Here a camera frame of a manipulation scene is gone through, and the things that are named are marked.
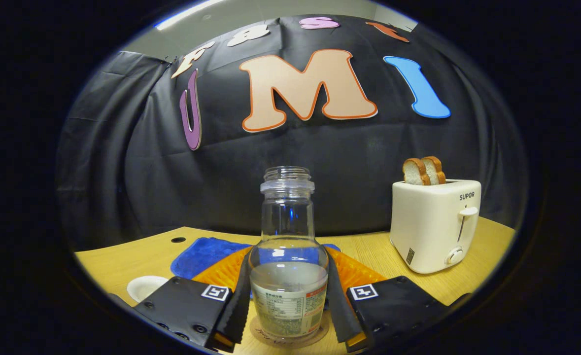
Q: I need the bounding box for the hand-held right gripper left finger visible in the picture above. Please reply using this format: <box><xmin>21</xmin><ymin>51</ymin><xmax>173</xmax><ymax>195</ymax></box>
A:
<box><xmin>134</xmin><ymin>247</ymin><xmax>252</xmax><ymax>353</ymax></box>

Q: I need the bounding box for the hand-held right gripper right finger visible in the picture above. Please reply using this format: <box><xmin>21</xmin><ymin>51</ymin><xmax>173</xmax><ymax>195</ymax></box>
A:
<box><xmin>326</xmin><ymin>247</ymin><xmax>448</xmax><ymax>352</ymax></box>

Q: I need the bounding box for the round wooden coaster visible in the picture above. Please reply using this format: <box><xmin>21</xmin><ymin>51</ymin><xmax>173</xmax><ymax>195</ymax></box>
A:
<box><xmin>250</xmin><ymin>313</ymin><xmax>330</xmax><ymax>349</ymax></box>

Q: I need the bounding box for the clear water bottle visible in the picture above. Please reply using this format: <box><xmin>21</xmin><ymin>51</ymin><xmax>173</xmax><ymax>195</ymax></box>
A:
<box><xmin>248</xmin><ymin>166</ymin><xmax>329</xmax><ymax>341</ymax></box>

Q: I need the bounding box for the yellow teacup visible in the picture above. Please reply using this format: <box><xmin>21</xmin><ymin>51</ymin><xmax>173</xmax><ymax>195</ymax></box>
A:
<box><xmin>127</xmin><ymin>275</ymin><xmax>170</xmax><ymax>303</ymax></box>

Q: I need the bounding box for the blue towel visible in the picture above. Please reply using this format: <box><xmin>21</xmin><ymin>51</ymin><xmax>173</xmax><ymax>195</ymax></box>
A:
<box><xmin>171</xmin><ymin>237</ymin><xmax>341</xmax><ymax>280</ymax></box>

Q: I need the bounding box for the cream toaster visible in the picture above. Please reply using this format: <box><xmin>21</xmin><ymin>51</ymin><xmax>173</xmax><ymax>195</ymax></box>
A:
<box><xmin>390</xmin><ymin>179</ymin><xmax>482</xmax><ymax>274</ymax></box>

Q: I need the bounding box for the toast bread slice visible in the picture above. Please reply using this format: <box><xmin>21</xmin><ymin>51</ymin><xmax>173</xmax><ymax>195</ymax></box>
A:
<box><xmin>422</xmin><ymin>156</ymin><xmax>446</xmax><ymax>185</ymax></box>
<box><xmin>403</xmin><ymin>158</ymin><xmax>431</xmax><ymax>186</ymax></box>

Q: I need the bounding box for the black backdrop cloth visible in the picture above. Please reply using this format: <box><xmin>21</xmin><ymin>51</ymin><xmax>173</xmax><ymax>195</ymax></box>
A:
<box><xmin>56</xmin><ymin>15</ymin><xmax>530</xmax><ymax>252</ymax></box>

